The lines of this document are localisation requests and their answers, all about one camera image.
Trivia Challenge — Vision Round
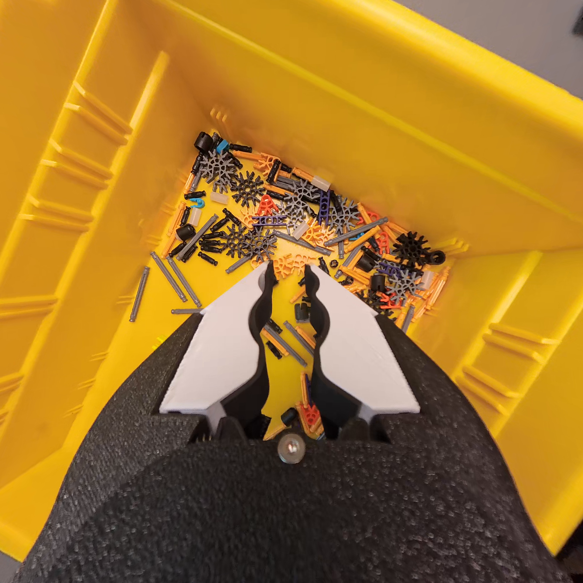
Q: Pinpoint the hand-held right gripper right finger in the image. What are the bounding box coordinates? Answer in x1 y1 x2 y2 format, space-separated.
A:
304 264 421 440

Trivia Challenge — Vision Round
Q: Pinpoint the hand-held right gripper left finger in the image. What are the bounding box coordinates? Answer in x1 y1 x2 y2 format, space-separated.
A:
159 261 278 440

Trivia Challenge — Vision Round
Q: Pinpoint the pile of black orange pieces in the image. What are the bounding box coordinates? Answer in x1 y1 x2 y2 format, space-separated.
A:
129 131 452 440

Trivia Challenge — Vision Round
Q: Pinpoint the yellow plastic bin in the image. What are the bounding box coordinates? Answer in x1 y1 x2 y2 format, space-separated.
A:
0 0 583 563

